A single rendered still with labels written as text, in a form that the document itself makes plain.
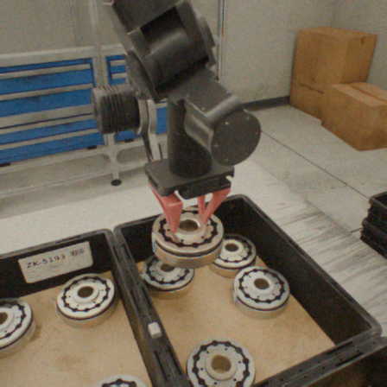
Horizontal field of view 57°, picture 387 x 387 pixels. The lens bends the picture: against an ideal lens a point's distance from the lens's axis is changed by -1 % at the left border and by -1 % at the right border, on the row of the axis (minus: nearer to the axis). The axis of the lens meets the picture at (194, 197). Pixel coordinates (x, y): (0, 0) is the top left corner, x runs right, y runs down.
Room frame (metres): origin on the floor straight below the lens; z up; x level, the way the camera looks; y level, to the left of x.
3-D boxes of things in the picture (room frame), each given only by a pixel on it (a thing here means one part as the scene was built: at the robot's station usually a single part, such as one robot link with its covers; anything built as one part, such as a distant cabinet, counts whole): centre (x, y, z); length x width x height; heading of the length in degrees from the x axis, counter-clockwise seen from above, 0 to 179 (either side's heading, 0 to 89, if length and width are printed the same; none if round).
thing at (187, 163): (0.41, 0.01, 1.16); 0.10 x 0.07 x 0.07; 119
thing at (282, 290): (0.47, -0.12, 0.86); 0.10 x 0.10 x 0.01
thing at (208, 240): (0.41, 0.01, 1.04); 0.10 x 0.10 x 0.01
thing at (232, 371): (0.31, -0.04, 0.86); 0.05 x 0.05 x 0.01
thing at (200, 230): (0.41, 0.01, 1.04); 0.05 x 0.05 x 0.01
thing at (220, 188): (0.42, 0.00, 1.09); 0.07 x 0.07 x 0.09; 29
